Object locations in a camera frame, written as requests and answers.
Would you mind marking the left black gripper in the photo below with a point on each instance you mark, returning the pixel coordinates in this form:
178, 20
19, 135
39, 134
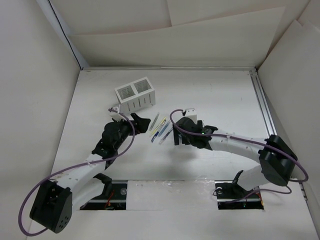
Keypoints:
141, 124

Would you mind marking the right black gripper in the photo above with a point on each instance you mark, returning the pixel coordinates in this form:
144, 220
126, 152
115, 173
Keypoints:
176, 133

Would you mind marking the clear blue-tipped pen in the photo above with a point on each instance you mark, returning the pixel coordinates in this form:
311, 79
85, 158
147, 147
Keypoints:
165, 136

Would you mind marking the dark blue pen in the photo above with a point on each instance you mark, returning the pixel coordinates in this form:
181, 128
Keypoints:
159, 131

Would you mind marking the yellow pen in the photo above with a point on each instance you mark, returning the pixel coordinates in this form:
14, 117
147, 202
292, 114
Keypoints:
158, 126

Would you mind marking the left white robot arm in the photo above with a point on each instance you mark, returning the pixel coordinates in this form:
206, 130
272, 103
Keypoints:
68, 190

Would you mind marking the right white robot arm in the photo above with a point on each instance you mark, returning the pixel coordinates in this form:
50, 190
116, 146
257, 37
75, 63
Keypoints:
276, 161

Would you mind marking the white two-compartment slotted organizer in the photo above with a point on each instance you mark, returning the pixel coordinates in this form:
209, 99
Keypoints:
136, 95

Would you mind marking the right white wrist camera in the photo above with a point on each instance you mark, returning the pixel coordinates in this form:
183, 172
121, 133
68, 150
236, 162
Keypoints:
191, 114

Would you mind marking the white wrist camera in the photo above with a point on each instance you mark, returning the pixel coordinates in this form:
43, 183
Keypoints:
191, 114
114, 113

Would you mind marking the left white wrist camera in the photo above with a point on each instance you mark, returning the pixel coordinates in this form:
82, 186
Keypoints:
114, 113

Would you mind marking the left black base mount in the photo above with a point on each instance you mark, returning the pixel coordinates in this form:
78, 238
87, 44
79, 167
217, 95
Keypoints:
113, 196

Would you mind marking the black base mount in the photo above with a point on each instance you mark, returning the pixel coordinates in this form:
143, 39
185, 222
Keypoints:
113, 196
231, 196

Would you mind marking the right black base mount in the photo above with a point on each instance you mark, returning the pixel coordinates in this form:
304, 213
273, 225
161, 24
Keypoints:
231, 196

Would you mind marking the aluminium rail right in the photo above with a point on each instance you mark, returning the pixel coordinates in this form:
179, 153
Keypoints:
262, 101

